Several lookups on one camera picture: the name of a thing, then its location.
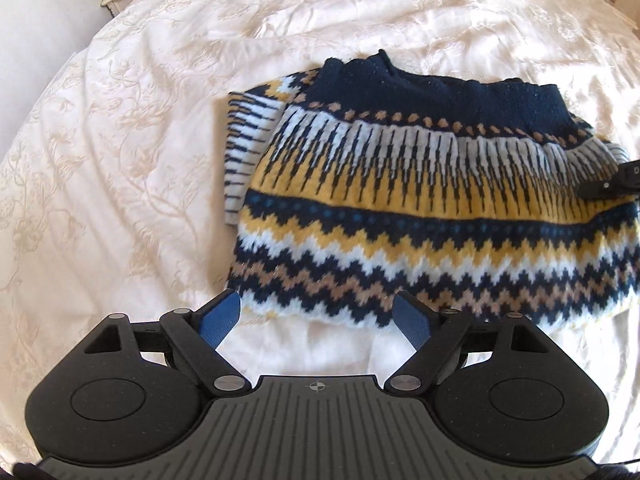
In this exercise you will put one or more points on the white floral bedspread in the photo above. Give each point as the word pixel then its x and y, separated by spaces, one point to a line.
pixel 125 160

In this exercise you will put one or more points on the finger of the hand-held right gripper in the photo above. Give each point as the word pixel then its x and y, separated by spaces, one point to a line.
pixel 631 174
pixel 600 189

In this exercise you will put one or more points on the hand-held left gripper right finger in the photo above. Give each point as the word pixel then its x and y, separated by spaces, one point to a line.
pixel 412 321

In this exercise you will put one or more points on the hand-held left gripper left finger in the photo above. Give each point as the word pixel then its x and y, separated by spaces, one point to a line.
pixel 220 317

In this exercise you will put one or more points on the navy yellow patterned knit sweater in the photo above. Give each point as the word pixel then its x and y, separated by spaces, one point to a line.
pixel 425 210

